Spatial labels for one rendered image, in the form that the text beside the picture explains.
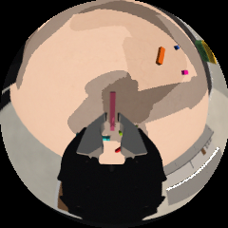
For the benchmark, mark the turquoise rod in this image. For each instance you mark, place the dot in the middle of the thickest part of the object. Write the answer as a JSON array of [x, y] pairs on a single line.
[[106, 138]]

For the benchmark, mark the pink rod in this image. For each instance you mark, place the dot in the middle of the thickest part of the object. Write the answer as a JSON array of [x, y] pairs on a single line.
[[112, 109]]

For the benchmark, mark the magenta rod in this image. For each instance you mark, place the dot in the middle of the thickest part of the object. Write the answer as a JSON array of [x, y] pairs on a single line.
[[184, 72]]

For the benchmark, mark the orange rod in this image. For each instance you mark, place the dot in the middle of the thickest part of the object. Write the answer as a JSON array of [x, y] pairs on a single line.
[[160, 55]]

